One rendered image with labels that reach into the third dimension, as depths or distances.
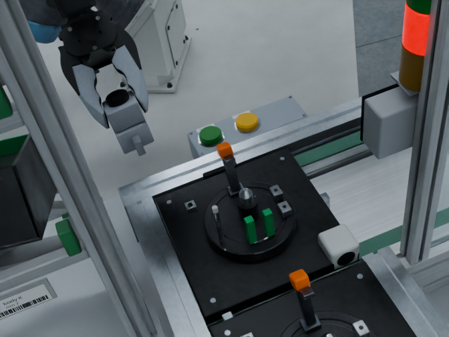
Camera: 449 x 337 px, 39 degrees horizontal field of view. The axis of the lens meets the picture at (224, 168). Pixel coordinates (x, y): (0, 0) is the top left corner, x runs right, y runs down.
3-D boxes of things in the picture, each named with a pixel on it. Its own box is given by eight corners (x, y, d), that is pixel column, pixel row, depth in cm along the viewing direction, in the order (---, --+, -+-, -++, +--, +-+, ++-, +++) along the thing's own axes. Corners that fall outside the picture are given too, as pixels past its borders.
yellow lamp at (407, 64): (389, 73, 73) (392, 37, 69) (427, 59, 74) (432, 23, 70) (414, 98, 69) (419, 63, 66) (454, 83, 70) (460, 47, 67)
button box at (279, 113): (192, 155, 119) (186, 131, 114) (293, 117, 122) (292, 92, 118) (204, 180, 114) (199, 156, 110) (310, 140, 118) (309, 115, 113)
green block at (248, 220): (246, 239, 93) (243, 217, 89) (254, 235, 93) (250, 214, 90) (250, 245, 92) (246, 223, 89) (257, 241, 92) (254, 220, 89)
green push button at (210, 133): (197, 138, 114) (195, 130, 113) (218, 130, 115) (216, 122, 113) (205, 152, 112) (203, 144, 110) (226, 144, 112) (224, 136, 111)
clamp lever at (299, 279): (300, 320, 82) (287, 273, 79) (314, 314, 83) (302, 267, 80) (311, 336, 79) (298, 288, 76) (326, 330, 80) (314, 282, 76)
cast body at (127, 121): (116, 134, 90) (96, 92, 86) (145, 122, 90) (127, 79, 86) (127, 162, 83) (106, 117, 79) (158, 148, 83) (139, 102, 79)
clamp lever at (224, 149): (227, 188, 99) (214, 144, 96) (239, 183, 100) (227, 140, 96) (234, 197, 96) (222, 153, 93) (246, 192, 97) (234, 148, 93)
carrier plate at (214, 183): (156, 206, 105) (153, 197, 103) (288, 155, 109) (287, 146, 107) (206, 325, 89) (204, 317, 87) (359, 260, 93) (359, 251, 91)
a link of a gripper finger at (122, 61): (165, 108, 90) (127, 57, 91) (163, 96, 84) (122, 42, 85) (147, 121, 89) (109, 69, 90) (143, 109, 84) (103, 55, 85)
